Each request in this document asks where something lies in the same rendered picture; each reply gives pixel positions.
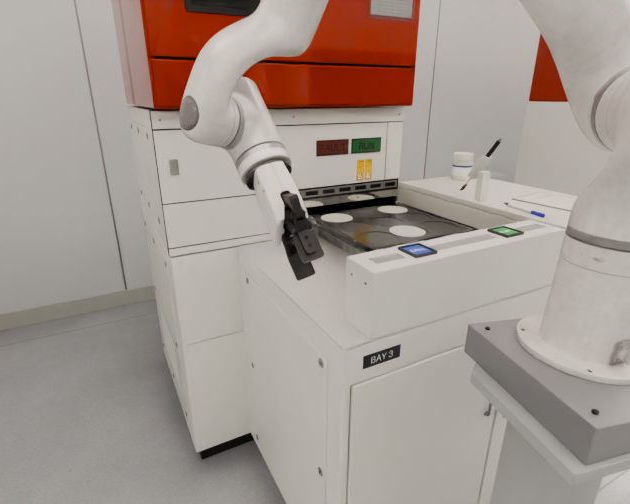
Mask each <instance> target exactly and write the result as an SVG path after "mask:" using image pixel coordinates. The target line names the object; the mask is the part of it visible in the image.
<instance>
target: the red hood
mask: <svg viewBox="0 0 630 504"><path fill-rule="evenodd" d="M260 1H261V0H111V4H112V10H113V17H114V23H115V30H116V36H117V43H118V50H119V56H120V63H121V69H122V76H123V82H124V89H125V96H126V102H127V104H132V105H138V106H144V107H150V108H153V109H180V107H181V102H182V99H183V95H184V91H185V88H186V85H187V82H188V79H189V76H190V74H191V71H192V68H193V66H194V63H195V61H196V59H197V57H198V55H199V53H200V51H201V50H202V48H203V47H204V46H205V44H206V43H207V42H208V41H209V40H210V39H211V38H212V37H213V36H214V35H215V34H217V33H218V32H219V31H221V30H222V29H224V28H225V27H227V26H229V25H231V24H233V23H235V22H237V21H239V20H242V19H244V18H246V17H248V16H249V15H251V14H252V13H253V12H254V11H255V10H256V9H257V7H258V6H259V4H260ZM420 2H421V0H329V1H328V3H327V6H326V8H325V11H324V13H323V16H322V18H321V20H320V23H319V25H318V28H317V30H316V33H315V35H314V37H313V40H312V41H311V43H310V45H309V47H308V48H307V50H306V51H305V52H304V53H303V54H301V55H299V56H296V57H276V56H275V57H269V58H265V59H263V60H260V61H259V62H257V63H256V64H254V65H253V66H251V67H250V68H249V69H248V70H247V71H246V72H245V73H244V74H243V75H242V77H247V78H249V79H251V80H253V81H254V82H255V84H256V85H257V87H258V89H259V92H260V94H261V96H262V98H263V100H264V102H265V104H266V107H267V108H287V107H360V106H412V104H413V91H414V78H415V66H416V53H417V40H418V28H419V15H420Z"/></svg>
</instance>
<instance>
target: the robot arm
mask: <svg viewBox="0 0 630 504"><path fill-rule="evenodd" d="M328 1H329V0H261V1H260V4H259V6H258V7H257V9H256V10H255V11H254V12H253V13H252V14H251V15H249V16H248V17H246V18H244V19H242V20H239V21H237V22H235V23H233V24H231V25H229V26H227V27H225V28H224V29H222V30H221V31H219V32H218V33H217V34H215V35H214V36H213V37H212V38H211V39H210V40H209V41H208V42H207V43H206V44H205V46H204V47H203V48H202V50H201V51H200V53H199V55H198V57H197V59H196V61H195V63H194V66H193V68H192V71H191V74H190V76H189V79H188V82H187V85H186V88H185V91H184V95H183V99H182V102H181V107H180V115H179V123H180V128H181V130H182V132H183V134H184V135H185V136H186V137H187V138H189V139H190V140H192V141H194V142H197V143H200V144H204V145H209V146H215V147H220V148H223V149H224V150H225V151H227V152H228V153H229V155H230V156H231V158H232V160H233V162H234V164H235V167H236V169H237V171H238V174H239V176H240V178H241V181H242V183H243V184H245V185H247V187H248V188H249V189H250V190H254V191H255V193H256V196H257V199H258V203H259V206H260V208H261V211H262V214H263V216H264V219H265V222H266V224H267V227H268V229H269V232H270V235H271V237H272V240H273V243H274V245H276V246H279V245H280V243H281V239H282V242H283V245H284V249H285V252H286V255H287V258H288V261H289V263H290V266H291V268H292V270H293V273H294V275H295V277H296V280H298V281H300V280H302V279H305V278H307V277H310V276H312V275H314V274H315V270H314V267H313V265H312V263H311V261H313V260H316V259H318V258H321V257H323V256H324V252H323V249H322V247H321V245H320V243H319V241H318V238H317V236H316V234H315V232H314V230H311V229H312V225H311V223H310V221H309V220H308V219H307V218H308V213H307V210H306V207H305V204H304V202H303V200H302V197H301V195H300V193H299V191H298V189H297V187H296V185H295V183H294V181H293V179H292V177H291V175H290V174H291V172H292V167H291V164H292V161H291V158H290V156H289V154H288V152H287V150H286V148H285V145H284V143H283V141H282V139H281V137H280V135H279V132H278V130H277V128H276V126H275V124H274V122H273V120H272V117H271V115H270V113H269V111H268V109H267V107H266V104H265V102H264V100H263V98H262V96H261V94H260V92H259V89H258V87H257V85H256V84H255V82H254V81H253V80H251V79H249V78H247V77H242V75H243V74H244V73H245V72H246V71H247V70H248V69H249V68H250V67H251V66H253V65H254V64H256V63H257V62H259V61H260V60H263V59H265V58H269V57H275V56H276V57H296V56H299V55H301V54H303V53H304V52H305V51H306V50H307V48H308V47H309V45H310V43H311V41H312V40H313V37H314V35H315V33H316V30H317V28H318V25H319V23H320V20H321V18H322V16H323V13H324V11H325V8H326V6H327V3H328ZM519 1H520V2H521V4H522V5H523V7H524V8H525V10H526V11H527V13H528V14H529V16H530V17H531V19H532V20H533V22H534V23H535V25H536V26H537V28H538V29H539V31H540V33H541V34H542V36H543V38H544V40H545V42H546V44H547V45H548V48H549V50H550V52H551V54H552V57H553V59H554V62H555V64H556V67H557V70H558V73H559V75H560V78H561V82H562V85H563V88H564V91H565V94H566V97H567V99H568V102H569V105H570V107H571V110H572V113H573V115H574V117H575V120H576V122H577V124H578V126H579V128H580V129H581V131H582V132H583V134H584V135H585V136H586V137H587V139H588V140H589V141H590V142H591V143H593V144H594V145H595V146H597V147H598V148H600V149H602V150H605V151H608V152H611V153H612V154H611V157H610V158H609V160H608V162H607V164H606V166H605V167H604V169H603V170H602V171H601V173H600V174H599V175H598V176H597V178H596V179H595V180H594V181H593V182H592V183H591V184H590V185H589V186H588V187H587V188H586V189H585V190H584V191H583V192H582V193H581V194H580V195H579V196H578V197H577V199H576V200H575V202H574V204H573V207H572V210H571V213H570V216H569V220H568V224H567V228H566V232H565V235H564V239H563V243H562V247H561V251H560V255H559V259H558V263H557V266H556V270H555V274H554V278H553V282H552V285H551V289H550V293H549V297H548V300H547V304H546V308H545V312H544V315H532V316H528V317H525V318H523V319H521V320H520V321H519V322H518V324H517V326H516V331H515V332H516V337H517V340H518V341H519V343H520V344H521V345H522V347H523V348H524V349H526V350H527V351H528V352H529V353H530V354H532V355H533V356H534V357H536V358H537V359H539V360H540V361H542V362H544V363H545V364H547V365H549V366H551V367H554V368H556V369H558V370H560V371H563V372H565V373H568V374H570V375H573V376H576V377H579V378H582V379H586V380H590V381H594V382H600V383H605V384H614V385H630V0H519ZM309 230H311V231H309ZM290 235H293V236H292V237H290ZM292 242H294V243H292Z"/></svg>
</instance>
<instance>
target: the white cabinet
mask: <svg viewBox="0 0 630 504"><path fill-rule="evenodd" d="M238 254H239V268H240V283H241V297H242V311H243V326H244V340H245V354H246V368H247V383H248V397H249V411H250V426H251V434H252V436H253V438H254V440H255V442H256V444H257V446H258V448H259V450H260V452H261V454H262V456H263V458H264V460H265V462H266V464H267V466H268V468H269V470H270V472H271V474H272V476H273V478H274V480H275V482H276V484H277V486H278V488H279V490H280V492H281V494H282V496H283V498H284V500H285V502H286V504H490V500H491V495H492V491H493V486H494V481H495V476H496V472H497V467H498V462H499V457H500V452H501V448H502V443H503V438H504V433H505V428H506V424H507V419H506V418H505V417H504V416H503V415H502V414H501V413H500V412H499V411H498V410H497V409H496V408H495V407H494V406H493V405H492V404H491V403H490V402H489V401H488V400H487V399H486V398H485V397H484V396H483V395H482V394H481V393H480V392H479V391H478V389H477V388H476V387H475V386H474V385H473V384H472V383H471V382H470V378H471V372H472V370H473V368H474V365H475V363H476V362H475V361H474V360H473V359H472V358H471V357H470V356H469V355H468V354H467V353H465V352H464V349H465V343H466V336H467V329H468V324H473V323H482V322H491V321H500V320H509V319H518V318H525V317H528V316H532V315H544V312H545V308H546V304H547V300H548V297H549V293H550V289H551V285H550V286H547V287H544V288H541V289H537V290H534V291H531V292H528V293H525V294H522V295H518V296H515V297H512V298H509V299H506V300H503V301H499V302H496V303H493V304H490V305H487V306H484V307H481V308H477V309H474V310H471V311H468V312H465V313H462V314H458V315H455V316H452V317H449V318H446V319H443V320H439V321H436V322H433V323H430V324H427V325H424V326H421V327H417V328H414V329H411V330H408V331H405V332H402V333H398V334H395V335H392V336H389V337H386V338H383V339H379V340H376V341H373V342H370V343H367V344H364V345H361V346H357V347H354V348H351V349H348V350H345V351H343V350H342V349H341V348H340V347H339V346H338V345H337V344H336V343H335V342H334V341H333V340H332V339H331V338H330V337H329V336H328V335H327V334H326V333H324V332H323V331H322V330H321V329H320V328H319V327H318V326H317V325H316V324H315V323H314V322H313V321H312V320H311V319H310V318H309V317H308V316H307V315H306V314H305V313H304V312H303V311H302V310H301V309H300V308H299V307H298V306H297V305H296V304H295V303H294V302H293V301H292V300H291V299H290V298H289V297H288V296H287V295H286V294H285V293H283V292H282V291H281V290H280V289H279V288H278V287H277V286H276V285H275V284H274V283H273V282H272V281H271V280H270V279H269V278H268V277H267V276H266V275H265V274H264V273H263V272H262V271H261V270H260V269H259V268H258V267H257V266H256V265H255V264H254V263H253V262H252V261H251V260H250V259H249V258H248V257H247V256H246V255H245V254H244V253H242V252H241V251H240V250H239V249H238Z"/></svg>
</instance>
